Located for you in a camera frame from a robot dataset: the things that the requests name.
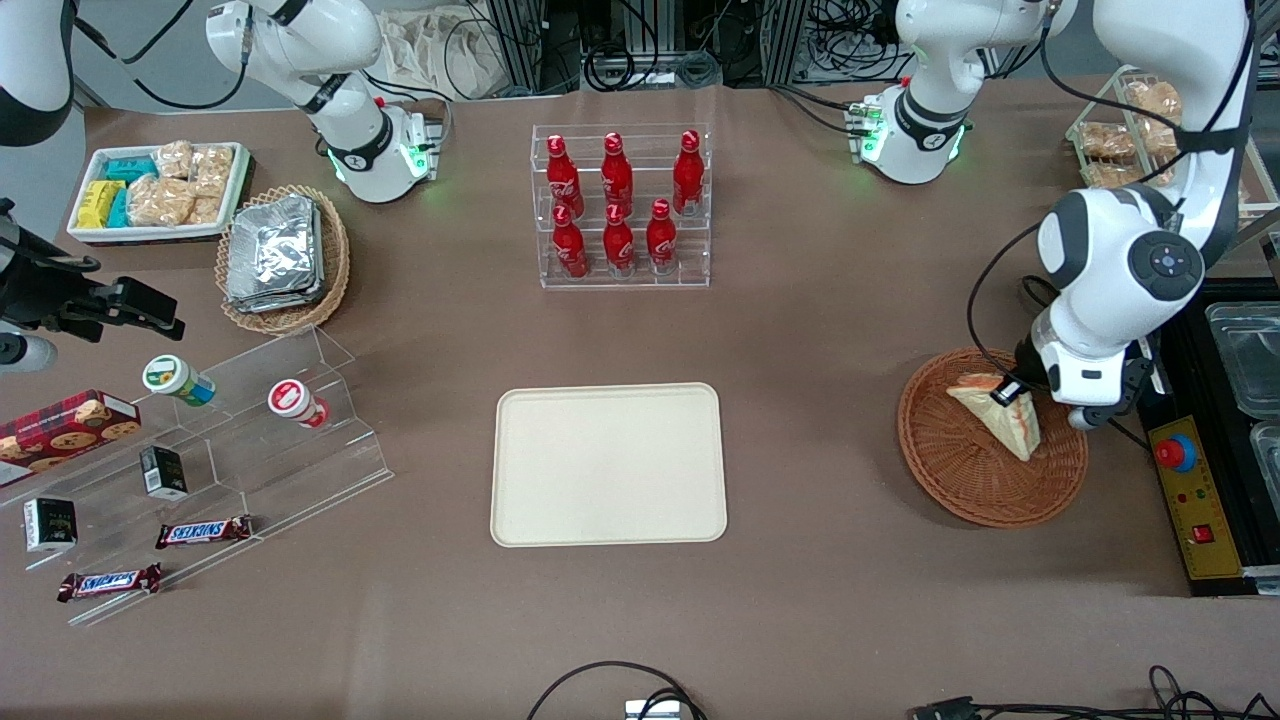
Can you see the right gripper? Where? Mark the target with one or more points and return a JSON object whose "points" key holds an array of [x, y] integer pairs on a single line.
{"points": [[40, 290]]}

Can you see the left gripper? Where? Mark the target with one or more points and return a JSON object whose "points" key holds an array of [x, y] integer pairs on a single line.
{"points": [[1027, 357]]}

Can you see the triangular sandwich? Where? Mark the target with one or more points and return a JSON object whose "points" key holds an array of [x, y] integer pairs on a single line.
{"points": [[1012, 432]]}

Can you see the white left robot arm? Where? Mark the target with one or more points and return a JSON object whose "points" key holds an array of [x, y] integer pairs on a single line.
{"points": [[1100, 260]]}

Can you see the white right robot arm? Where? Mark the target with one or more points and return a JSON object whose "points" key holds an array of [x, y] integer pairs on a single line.
{"points": [[300, 40]]}

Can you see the white rectangular snack tray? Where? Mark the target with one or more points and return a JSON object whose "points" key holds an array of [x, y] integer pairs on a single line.
{"points": [[90, 235]]}

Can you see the round brown wicker basket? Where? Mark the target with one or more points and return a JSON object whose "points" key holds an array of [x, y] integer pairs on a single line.
{"points": [[960, 470]]}

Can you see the oval light wicker basket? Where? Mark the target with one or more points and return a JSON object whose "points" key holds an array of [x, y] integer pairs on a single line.
{"points": [[335, 265]]}

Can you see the cream rectangular serving tray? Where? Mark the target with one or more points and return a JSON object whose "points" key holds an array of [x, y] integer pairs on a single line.
{"points": [[605, 465]]}

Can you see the green lid yogurt cup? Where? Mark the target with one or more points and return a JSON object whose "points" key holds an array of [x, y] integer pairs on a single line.
{"points": [[172, 378]]}

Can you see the teal snack packet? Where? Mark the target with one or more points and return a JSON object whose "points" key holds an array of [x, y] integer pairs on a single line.
{"points": [[120, 208], [130, 168]]}

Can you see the clear bag rice crackers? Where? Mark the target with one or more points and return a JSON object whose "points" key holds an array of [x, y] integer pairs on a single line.
{"points": [[206, 210], [212, 170], [174, 160], [160, 202]]}

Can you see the yellow snack packet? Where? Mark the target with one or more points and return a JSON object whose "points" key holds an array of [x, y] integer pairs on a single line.
{"points": [[97, 203]]}

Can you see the silver foil packet stack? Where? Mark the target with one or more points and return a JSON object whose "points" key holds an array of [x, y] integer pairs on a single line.
{"points": [[272, 250]]}

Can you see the red cookie box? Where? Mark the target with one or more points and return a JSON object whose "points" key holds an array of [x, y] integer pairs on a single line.
{"points": [[60, 430]]}

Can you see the red lid yogurt cup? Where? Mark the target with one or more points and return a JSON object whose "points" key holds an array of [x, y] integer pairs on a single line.
{"points": [[293, 400]]}

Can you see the red emergency stop button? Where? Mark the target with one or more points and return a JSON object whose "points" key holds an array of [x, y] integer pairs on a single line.
{"points": [[1176, 453]]}

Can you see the clear acrylic stepped shelf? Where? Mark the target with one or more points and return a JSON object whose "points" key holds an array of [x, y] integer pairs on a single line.
{"points": [[260, 470]]}

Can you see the Snickers chocolate bar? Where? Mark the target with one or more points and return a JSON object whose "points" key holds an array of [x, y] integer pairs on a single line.
{"points": [[203, 532], [110, 582]]}

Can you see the bagged pastry snack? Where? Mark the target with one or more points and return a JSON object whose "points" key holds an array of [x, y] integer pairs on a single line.
{"points": [[1110, 141], [1112, 176], [1158, 140], [1155, 98]]}

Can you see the small black white carton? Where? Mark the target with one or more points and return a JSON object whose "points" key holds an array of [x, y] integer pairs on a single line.
{"points": [[50, 524]]}

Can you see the black machine yellow panel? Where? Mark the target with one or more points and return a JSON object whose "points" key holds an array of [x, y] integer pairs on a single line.
{"points": [[1210, 560]]}

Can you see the small steel food pan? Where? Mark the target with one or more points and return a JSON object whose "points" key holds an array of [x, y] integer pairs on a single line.
{"points": [[1268, 455]]}

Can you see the red cola bottle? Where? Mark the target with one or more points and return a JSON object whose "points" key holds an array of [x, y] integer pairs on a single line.
{"points": [[661, 240], [560, 175], [617, 172], [570, 248], [619, 245], [688, 172]]}

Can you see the beige cloth bag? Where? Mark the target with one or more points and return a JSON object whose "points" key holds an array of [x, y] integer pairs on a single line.
{"points": [[440, 50]]}

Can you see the clear acrylic bottle rack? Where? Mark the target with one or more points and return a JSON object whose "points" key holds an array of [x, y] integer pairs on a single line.
{"points": [[640, 130]]}

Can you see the small silver connector box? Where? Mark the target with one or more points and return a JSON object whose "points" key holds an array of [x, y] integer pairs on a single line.
{"points": [[652, 710]]}

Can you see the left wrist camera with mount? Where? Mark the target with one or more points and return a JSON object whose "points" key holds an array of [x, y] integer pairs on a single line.
{"points": [[1090, 418]]}

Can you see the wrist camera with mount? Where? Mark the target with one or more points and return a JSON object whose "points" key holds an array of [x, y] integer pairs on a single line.
{"points": [[25, 353], [1090, 418]]}

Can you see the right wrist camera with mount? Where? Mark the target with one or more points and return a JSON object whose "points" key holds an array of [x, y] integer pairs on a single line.
{"points": [[25, 353]]}

